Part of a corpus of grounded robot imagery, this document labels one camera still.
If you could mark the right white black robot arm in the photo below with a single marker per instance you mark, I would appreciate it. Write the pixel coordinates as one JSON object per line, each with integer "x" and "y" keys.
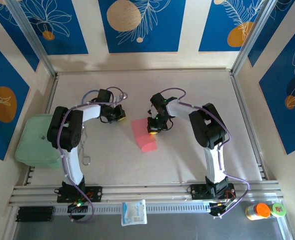
{"x": 207, "y": 125}

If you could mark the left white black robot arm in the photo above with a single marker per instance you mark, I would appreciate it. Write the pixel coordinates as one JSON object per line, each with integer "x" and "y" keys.
{"x": 67, "y": 130}

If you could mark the blue stethoscope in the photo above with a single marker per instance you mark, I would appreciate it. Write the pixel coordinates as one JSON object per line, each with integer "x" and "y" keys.
{"x": 123, "y": 95}

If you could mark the mint green zip case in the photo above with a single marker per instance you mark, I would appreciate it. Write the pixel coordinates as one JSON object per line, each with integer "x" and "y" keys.
{"x": 32, "y": 140}

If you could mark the white blue plastic packet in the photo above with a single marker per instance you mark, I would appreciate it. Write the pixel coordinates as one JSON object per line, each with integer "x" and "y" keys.
{"x": 134, "y": 212}

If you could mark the left black controller board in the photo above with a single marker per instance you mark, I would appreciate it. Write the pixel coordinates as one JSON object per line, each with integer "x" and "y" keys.
{"x": 77, "y": 207}

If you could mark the black controller board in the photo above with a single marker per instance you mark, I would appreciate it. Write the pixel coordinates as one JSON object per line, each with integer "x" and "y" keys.
{"x": 77, "y": 207}
{"x": 217, "y": 211}

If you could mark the right black controller board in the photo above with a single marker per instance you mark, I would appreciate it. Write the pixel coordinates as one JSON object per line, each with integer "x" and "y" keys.
{"x": 217, "y": 211}

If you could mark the black ribbed box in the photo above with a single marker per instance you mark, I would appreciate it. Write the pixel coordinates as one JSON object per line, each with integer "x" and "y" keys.
{"x": 35, "y": 214}

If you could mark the jar with orange lid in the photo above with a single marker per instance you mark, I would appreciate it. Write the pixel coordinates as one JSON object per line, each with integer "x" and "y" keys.
{"x": 261, "y": 210}

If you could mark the bottle with green lid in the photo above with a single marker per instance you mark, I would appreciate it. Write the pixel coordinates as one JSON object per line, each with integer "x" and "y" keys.
{"x": 278, "y": 209}

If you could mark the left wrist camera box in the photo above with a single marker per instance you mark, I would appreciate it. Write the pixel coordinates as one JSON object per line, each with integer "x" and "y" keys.
{"x": 116, "y": 99}

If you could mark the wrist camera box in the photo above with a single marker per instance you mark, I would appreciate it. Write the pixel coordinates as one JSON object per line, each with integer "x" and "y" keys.
{"x": 150, "y": 111}
{"x": 116, "y": 99}

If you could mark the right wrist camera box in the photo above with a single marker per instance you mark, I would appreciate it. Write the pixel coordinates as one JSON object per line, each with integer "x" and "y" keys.
{"x": 150, "y": 111}

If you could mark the aluminium side rail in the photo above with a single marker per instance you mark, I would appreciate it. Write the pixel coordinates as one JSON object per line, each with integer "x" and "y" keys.
{"x": 238, "y": 95}
{"x": 50, "y": 100}

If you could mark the aluminium front rail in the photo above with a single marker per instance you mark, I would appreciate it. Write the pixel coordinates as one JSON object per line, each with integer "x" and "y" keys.
{"x": 150, "y": 192}

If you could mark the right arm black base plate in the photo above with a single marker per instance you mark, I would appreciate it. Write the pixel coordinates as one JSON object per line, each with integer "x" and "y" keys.
{"x": 198, "y": 191}

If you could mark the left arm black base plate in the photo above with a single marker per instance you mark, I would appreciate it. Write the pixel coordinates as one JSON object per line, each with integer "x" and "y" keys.
{"x": 95, "y": 193}

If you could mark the aluminium corner post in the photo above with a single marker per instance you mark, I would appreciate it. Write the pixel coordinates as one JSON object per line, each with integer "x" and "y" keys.
{"x": 253, "y": 32}
{"x": 31, "y": 33}

